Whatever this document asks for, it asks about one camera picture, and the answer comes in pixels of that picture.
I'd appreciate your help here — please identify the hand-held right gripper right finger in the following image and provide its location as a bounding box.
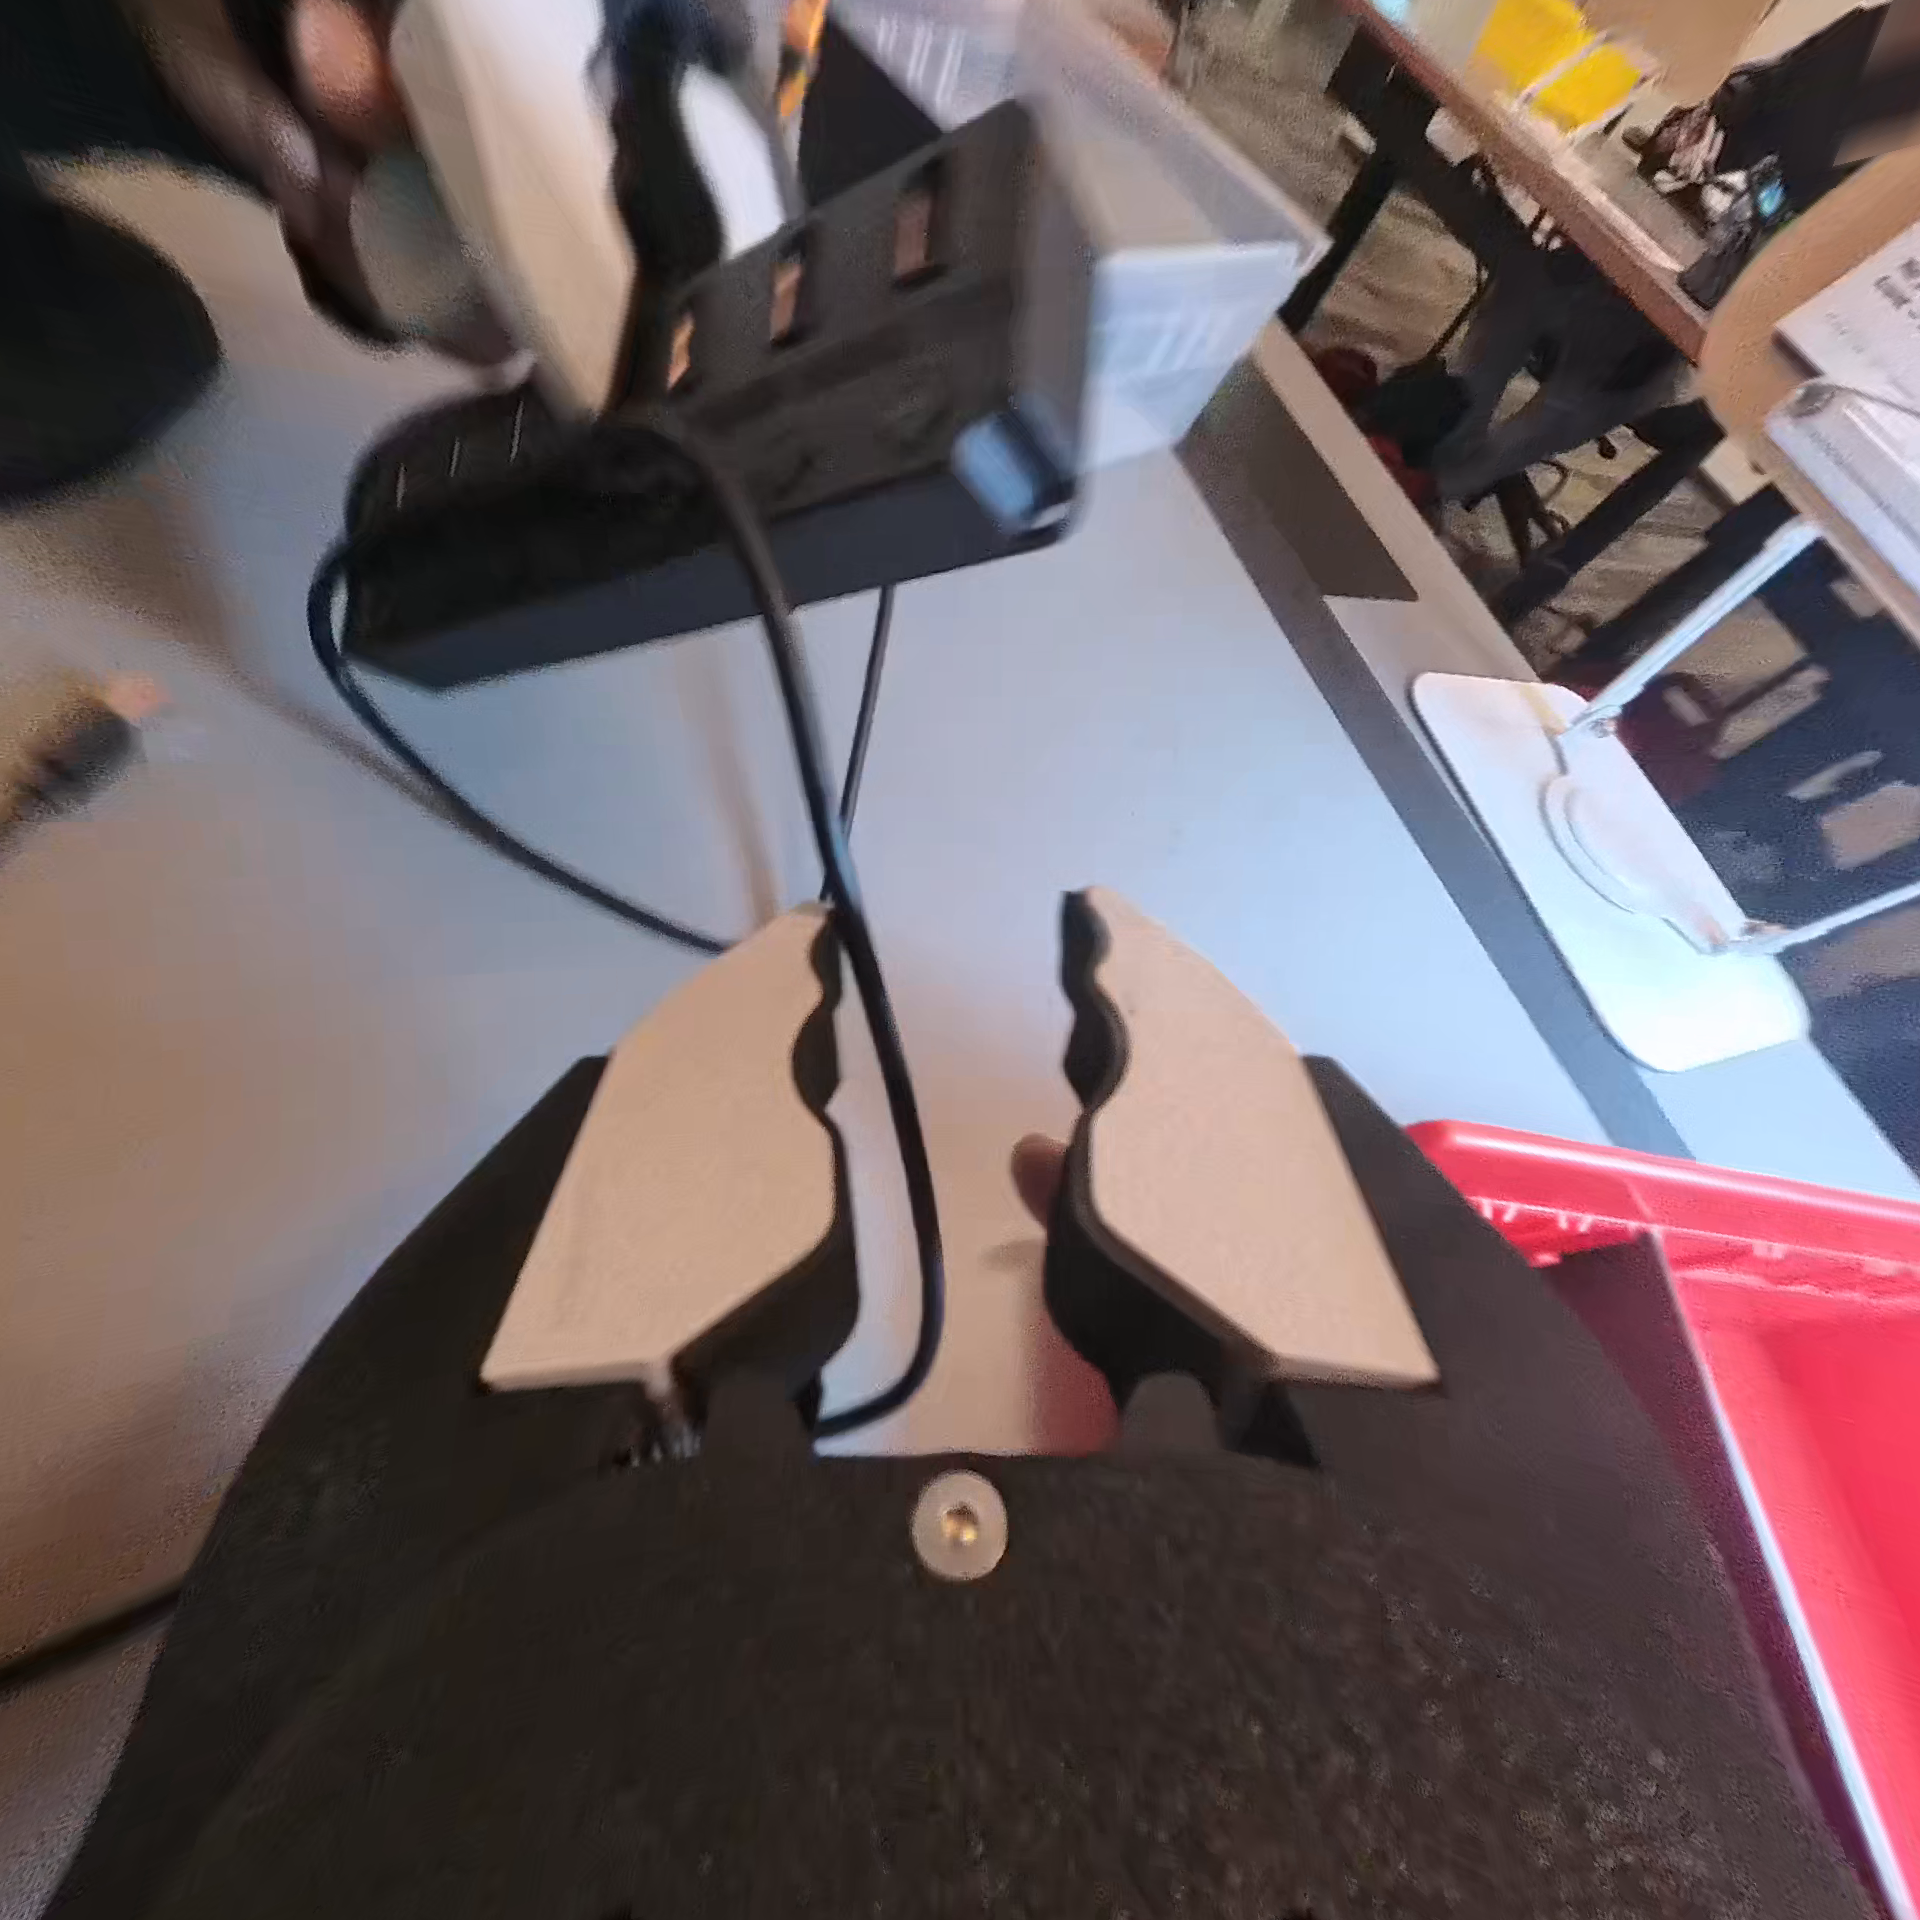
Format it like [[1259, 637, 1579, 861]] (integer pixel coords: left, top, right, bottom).
[[1044, 884, 1442, 1390]]

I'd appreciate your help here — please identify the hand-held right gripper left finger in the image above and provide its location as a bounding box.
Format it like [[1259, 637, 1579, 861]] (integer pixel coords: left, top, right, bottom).
[[477, 902, 860, 1396]]

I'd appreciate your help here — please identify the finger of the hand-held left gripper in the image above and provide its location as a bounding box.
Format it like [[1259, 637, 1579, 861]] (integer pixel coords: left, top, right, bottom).
[[386, 0, 722, 425], [667, 66, 805, 268]]

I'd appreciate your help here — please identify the black hub cable black plug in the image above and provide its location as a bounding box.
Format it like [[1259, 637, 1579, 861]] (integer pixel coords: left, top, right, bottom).
[[0, 421, 952, 1682]]

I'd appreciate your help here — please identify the black usb hub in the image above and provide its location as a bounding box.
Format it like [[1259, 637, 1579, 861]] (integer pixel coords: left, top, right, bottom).
[[343, 95, 1087, 692]]

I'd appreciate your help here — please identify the clear plastic box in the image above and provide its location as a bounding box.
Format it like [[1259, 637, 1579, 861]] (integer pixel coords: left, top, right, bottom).
[[825, 0, 1335, 473]]

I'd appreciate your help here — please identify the red plastic bin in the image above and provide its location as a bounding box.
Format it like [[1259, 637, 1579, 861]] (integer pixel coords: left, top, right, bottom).
[[1408, 1118, 1920, 1920]]

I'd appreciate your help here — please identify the person's left hand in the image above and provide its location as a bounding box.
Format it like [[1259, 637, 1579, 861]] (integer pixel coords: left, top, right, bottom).
[[141, 0, 417, 354]]

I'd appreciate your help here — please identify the person's right hand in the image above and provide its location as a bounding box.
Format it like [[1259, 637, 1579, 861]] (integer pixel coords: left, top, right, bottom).
[[1012, 1131, 1125, 1461]]

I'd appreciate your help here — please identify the red plastic object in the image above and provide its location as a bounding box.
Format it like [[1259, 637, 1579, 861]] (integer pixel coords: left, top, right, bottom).
[[1304, 342, 1444, 519]]

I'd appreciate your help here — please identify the brown edged work table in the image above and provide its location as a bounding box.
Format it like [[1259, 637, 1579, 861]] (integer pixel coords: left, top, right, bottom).
[[1332, 0, 1715, 358]]

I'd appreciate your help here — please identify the yellow plastic bin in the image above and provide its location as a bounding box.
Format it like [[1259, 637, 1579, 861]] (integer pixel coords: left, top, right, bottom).
[[1477, 0, 1649, 132]]

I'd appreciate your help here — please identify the white instruction poster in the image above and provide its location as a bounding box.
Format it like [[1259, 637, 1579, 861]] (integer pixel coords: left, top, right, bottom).
[[1767, 223, 1920, 633]]

